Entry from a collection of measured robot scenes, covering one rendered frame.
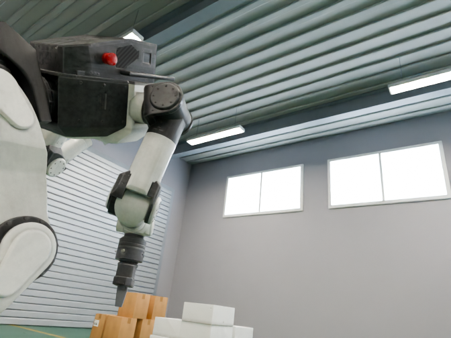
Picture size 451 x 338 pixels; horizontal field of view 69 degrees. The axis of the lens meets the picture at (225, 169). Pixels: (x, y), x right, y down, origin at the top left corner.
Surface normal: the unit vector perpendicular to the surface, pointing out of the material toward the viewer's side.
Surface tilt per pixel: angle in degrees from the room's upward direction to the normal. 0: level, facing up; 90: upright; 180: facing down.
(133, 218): 140
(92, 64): 110
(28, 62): 90
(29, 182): 90
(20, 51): 90
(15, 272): 90
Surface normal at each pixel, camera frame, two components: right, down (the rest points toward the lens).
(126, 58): 0.83, 0.26
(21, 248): 0.82, -0.15
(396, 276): -0.57, -0.39
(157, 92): -0.11, -0.37
